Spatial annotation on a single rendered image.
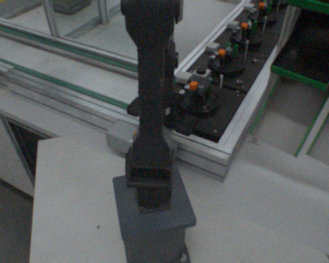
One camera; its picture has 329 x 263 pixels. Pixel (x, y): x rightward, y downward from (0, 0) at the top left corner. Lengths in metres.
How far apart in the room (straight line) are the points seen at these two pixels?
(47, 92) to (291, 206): 0.86
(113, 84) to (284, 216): 0.74
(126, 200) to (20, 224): 1.41
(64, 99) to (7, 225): 1.10
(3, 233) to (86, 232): 1.20
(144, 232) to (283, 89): 0.54
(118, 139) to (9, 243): 1.20
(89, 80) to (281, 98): 0.71
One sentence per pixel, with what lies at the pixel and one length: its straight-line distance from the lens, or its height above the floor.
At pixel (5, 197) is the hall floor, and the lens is 2.16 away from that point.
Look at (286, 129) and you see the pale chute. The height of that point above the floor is 1.03.
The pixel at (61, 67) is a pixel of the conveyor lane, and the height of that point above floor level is 0.92.
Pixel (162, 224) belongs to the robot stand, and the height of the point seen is 1.06.
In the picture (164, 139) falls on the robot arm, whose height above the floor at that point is 1.22.
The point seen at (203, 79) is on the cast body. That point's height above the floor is 1.08.
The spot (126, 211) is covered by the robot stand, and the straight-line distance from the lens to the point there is 0.63.
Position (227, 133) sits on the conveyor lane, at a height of 0.96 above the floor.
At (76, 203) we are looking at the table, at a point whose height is 0.86.
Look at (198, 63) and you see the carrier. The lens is 1.21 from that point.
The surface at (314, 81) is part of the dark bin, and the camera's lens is 0.75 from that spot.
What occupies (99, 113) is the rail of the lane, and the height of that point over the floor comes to 0.95.
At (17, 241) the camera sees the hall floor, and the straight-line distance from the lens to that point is 1.95.
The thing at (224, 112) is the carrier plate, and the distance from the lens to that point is 0.98.
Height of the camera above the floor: 1.59
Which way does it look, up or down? 43 degrees down
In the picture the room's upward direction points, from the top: straight up
